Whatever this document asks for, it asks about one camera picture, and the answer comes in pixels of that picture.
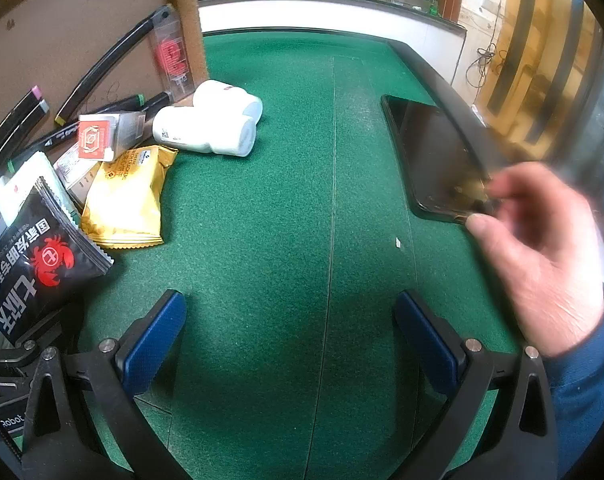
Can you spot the white red printed box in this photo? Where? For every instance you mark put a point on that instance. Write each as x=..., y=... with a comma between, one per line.
x=77, y=172

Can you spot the person's right hand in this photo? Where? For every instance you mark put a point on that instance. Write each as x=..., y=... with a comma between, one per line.
x=551, y=265

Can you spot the black marker grey end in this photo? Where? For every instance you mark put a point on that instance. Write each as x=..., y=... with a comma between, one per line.
x=32, y=116

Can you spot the white bottle picture label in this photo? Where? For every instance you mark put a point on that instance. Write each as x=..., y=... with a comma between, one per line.
x=202, y=132

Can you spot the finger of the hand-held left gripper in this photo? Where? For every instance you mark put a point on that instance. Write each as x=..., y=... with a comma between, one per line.
x=27, y=346

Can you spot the yellow wooden cabinet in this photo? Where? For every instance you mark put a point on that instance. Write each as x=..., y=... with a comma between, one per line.
x=531, y=60

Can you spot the person's right forearm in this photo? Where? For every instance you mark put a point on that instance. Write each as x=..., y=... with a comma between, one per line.
x=586, y=390

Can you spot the grey box orange label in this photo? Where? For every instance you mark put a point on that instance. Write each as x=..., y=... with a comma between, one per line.
x=99, y=137

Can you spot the yellow snack packet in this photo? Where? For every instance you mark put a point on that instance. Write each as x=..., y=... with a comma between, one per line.
x=127, y=195

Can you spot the white green packet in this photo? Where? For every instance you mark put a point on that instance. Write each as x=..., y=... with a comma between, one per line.
x=32, y=175

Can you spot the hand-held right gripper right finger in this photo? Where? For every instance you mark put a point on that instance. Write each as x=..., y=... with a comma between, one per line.
x=426, y=345

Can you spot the white bottle red label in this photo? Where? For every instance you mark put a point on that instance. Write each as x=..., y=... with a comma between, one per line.
x=222, y=102

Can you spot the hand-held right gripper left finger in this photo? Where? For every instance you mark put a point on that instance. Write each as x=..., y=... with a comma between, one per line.
x=154, y=345

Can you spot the black smartphone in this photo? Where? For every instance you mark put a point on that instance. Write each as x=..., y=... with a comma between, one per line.
x=431, y=160

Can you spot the black snack packet red crab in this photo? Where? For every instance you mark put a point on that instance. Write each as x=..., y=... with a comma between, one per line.
x=37, y=255

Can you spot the black marker pink end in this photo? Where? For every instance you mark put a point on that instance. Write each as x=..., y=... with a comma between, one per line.
x=22, y=105

